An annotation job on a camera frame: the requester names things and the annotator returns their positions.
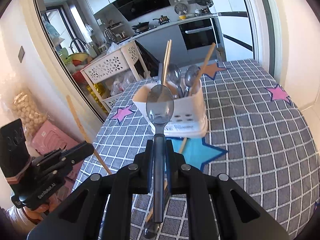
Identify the pink box on floor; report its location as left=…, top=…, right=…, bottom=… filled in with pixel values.
left=31, top=119, right=81, bottom=181

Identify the grey translucent spoon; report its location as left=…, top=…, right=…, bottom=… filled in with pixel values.
left=168, top=63, right=183, bottom=98
left=146, top=85, right=174, bottom=224

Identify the white plastic utensil holder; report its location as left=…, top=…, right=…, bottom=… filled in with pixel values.
left=132, top=82, right=208, bottom=138

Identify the black built-in oven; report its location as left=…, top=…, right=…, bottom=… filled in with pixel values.
left=178, top=17, right=222, bottom=50

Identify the grey spoon bowl near right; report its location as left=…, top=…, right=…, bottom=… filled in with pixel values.
left=143, top=220, right=161, bottom=239

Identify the spoon standing in holder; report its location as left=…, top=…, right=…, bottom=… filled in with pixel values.
left=183, top=65, right=200, bottom=97

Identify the cream perforated storage rack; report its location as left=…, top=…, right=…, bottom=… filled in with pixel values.
left=80, top=40, right=150, bottom=113

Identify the chopstick standing in holder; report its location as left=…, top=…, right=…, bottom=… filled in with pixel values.
left=189, top=43, right=216, bottom=96

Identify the grey checked tablecloth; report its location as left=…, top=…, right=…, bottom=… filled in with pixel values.
left=72, top=58, right=320, bottom=240

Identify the operator left hand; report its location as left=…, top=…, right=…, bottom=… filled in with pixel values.
left=4, top=199, right=51, bottom=228

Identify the bag of white balls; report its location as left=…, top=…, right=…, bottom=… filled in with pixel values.
left=11, top=89, right=47, bottom=139

